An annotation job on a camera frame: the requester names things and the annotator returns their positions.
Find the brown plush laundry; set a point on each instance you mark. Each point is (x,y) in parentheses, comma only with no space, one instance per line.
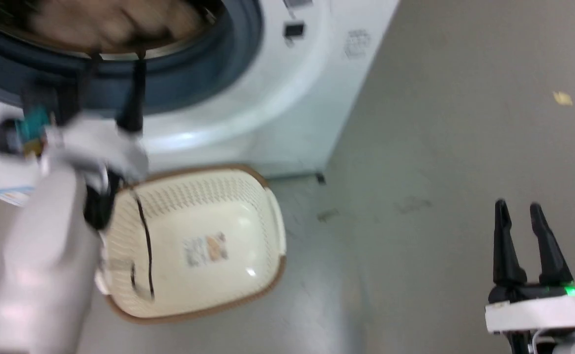
(110,22)

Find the white front-load washing machine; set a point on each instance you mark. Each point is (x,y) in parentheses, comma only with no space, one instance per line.
(287,98)

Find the cream plastic laundry basket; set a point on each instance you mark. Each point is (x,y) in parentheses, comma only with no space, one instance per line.
(204,206)

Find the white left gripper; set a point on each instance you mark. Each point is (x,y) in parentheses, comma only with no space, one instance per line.
(96,142)

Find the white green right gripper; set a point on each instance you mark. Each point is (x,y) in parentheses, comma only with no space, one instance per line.
(538,307)

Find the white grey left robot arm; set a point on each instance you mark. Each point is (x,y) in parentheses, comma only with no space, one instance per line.
(42,265)

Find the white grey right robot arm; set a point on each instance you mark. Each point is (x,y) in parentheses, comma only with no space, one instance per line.
(558,343)

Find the blue white paper label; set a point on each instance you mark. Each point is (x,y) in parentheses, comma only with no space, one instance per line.
(10,194)

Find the black washer foot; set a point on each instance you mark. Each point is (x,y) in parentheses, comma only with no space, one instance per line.
(320,178)

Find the small yellow paper scrap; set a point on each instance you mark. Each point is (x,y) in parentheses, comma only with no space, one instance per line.
(562,98)

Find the printed sticker on basket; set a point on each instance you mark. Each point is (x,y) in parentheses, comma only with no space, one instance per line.
(206,249)

